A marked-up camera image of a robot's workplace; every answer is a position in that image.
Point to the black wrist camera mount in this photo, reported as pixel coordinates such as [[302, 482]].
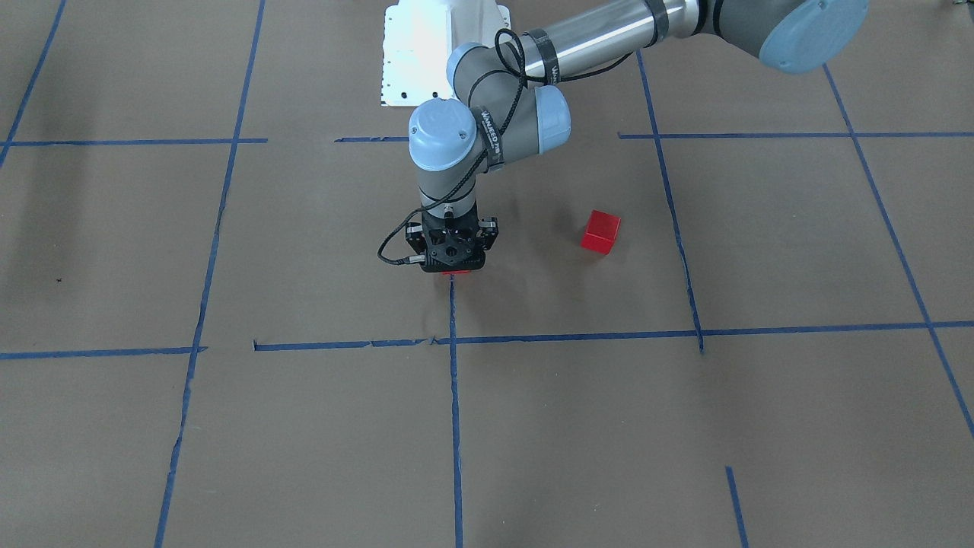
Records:
[[452, 250]]

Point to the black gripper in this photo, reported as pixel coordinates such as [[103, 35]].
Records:
[[415, 236]]

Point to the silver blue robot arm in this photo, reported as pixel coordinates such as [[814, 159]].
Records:
[[507, 104]]

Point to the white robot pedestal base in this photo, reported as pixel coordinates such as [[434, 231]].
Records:
[[419, 37]]

